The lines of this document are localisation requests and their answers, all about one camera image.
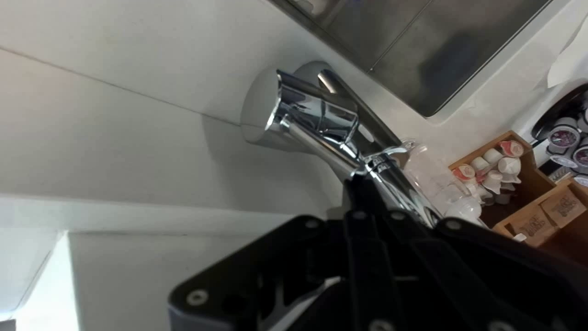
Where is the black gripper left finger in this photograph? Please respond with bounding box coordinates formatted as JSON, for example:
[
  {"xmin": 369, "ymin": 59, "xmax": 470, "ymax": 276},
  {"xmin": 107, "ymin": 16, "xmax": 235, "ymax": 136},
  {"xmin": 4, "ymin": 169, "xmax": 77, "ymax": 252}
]
[{"xmin": 344, "ymin": 176, "xmax": 402, "ymax": 331}]

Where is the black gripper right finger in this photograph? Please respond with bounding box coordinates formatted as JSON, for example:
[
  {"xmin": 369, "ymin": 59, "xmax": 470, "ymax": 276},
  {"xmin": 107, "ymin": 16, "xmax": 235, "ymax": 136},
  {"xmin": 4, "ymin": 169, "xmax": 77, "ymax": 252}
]
[{"xmin": 382, "ymin": 209, "xmax": 588, "ymax": 331}]

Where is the chrome gooseneck faucet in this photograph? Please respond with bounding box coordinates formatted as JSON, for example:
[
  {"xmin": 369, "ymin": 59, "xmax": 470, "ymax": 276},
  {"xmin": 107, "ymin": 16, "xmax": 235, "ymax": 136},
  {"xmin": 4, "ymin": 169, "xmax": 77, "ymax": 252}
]
[{"xmin": 241, "ymin": 60, "xmax": 441, "ymax": 228}]

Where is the clear plastic bag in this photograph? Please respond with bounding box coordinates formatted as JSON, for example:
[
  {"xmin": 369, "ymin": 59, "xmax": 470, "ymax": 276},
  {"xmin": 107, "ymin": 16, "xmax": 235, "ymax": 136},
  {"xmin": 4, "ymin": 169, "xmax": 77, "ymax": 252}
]
[{"xmin": 404, "ymin": 141, "xmax": 481, "ymax": 224}]

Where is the wooden condiment organizer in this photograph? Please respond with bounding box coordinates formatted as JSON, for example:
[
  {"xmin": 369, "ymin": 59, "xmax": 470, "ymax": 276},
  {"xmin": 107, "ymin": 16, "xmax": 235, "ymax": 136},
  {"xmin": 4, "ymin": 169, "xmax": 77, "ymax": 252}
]
[{"xmin": 448, "ymin": 130, "xmax": 588, "ymax": 248}]

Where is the stainless steel sink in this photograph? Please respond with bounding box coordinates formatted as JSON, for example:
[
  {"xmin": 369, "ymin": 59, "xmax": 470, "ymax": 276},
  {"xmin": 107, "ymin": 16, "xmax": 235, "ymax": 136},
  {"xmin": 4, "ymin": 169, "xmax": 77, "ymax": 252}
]
[{"xmin": 270, "ymin": 0, "xmax": 551, "ymax": 117}]

